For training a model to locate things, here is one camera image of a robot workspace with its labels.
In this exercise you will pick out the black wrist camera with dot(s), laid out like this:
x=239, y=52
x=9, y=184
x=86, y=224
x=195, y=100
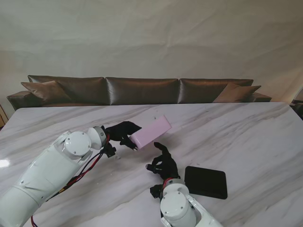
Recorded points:
x=156, y=191
x=110, y=151

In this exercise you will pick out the brown sofa back cushion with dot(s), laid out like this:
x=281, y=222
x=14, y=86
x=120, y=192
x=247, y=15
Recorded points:
x=82, y=89
x=203, y=91
x=142, y=91

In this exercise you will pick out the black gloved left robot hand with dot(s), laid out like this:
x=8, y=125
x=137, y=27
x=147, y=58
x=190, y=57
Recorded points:
x=120, y=133

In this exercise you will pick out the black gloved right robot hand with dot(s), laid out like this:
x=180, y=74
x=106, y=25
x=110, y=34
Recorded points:
x=166, y=165

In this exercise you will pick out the brown throw pillow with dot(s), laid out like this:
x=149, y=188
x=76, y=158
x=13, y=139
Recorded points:
x=47, y=92
x=234, y=93

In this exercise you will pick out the wooden furniture piece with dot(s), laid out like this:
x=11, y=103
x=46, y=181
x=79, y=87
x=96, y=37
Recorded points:
x=2, y=116

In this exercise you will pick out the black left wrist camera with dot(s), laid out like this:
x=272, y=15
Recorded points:
x=110, y=151

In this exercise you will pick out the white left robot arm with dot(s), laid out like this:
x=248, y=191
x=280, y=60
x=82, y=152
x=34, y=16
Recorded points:
x=47, y=172

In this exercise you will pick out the dark furniture piece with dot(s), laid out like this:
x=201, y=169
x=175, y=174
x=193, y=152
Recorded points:
x=297, y=104

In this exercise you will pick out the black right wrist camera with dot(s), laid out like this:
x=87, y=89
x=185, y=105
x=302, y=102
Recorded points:
x=156, y=191

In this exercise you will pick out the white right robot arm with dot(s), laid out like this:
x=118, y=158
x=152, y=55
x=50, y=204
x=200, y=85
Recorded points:
x=182, y=205

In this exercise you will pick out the brown leather sofa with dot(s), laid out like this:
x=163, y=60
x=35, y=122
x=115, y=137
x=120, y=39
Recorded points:
x=142, y=92

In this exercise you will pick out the black tissue box base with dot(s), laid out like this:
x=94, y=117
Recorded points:
x=206, y=183

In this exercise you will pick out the pink tissue box cover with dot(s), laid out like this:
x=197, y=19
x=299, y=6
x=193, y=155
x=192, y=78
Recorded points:
x=151, y=133

